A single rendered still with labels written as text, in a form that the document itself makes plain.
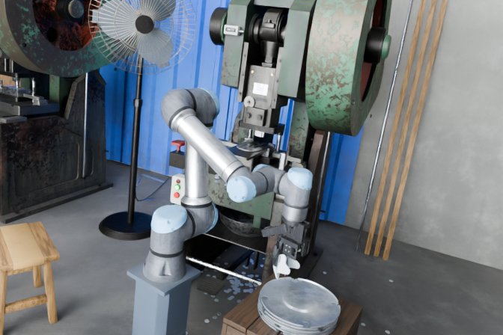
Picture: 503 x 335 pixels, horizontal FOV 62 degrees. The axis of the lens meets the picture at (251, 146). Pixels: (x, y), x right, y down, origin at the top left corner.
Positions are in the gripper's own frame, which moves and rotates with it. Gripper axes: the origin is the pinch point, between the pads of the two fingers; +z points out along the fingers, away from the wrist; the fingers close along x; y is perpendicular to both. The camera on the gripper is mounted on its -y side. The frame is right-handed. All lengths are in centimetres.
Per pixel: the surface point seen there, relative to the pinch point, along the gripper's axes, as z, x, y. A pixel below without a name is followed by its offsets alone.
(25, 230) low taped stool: 22, -32, -115
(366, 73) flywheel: -63, 97, -29
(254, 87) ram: -50, 50, -62
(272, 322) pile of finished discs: 19.6, 0.9, -0.5
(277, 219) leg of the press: 2.4, 38.2, -29.6
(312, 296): 16.7, 21.1, 2.3
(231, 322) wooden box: 22.0, -7.2, -11.4
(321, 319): 17.4, 12.8, 11.3
